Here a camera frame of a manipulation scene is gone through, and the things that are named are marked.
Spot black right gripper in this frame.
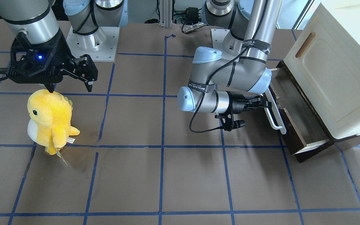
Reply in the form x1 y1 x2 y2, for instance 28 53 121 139
6 30 98 93

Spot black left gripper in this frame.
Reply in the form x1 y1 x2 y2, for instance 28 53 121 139
228 91 272 114

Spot white plastic drawer handle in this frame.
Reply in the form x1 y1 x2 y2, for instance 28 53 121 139
264 89 287 134

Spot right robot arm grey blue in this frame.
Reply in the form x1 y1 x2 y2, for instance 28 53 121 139
0 0 128 92

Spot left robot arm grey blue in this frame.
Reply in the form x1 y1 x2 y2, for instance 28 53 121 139
177 0 282 113

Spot yellow plush dinosaur toy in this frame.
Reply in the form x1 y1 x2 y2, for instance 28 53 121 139
27 89 80 159

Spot cream plastic storage box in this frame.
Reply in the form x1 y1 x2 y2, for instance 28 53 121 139
284 0 360 139

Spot black power adapter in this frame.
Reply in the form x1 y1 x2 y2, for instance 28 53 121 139
186 7 199 23

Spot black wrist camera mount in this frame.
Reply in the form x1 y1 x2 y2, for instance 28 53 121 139
215 113 246 131

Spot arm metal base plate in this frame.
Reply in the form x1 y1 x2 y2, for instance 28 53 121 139
66 27 120 62
211 28 244 60

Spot aluminium frame post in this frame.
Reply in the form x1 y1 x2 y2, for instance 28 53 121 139
158 0 173 29

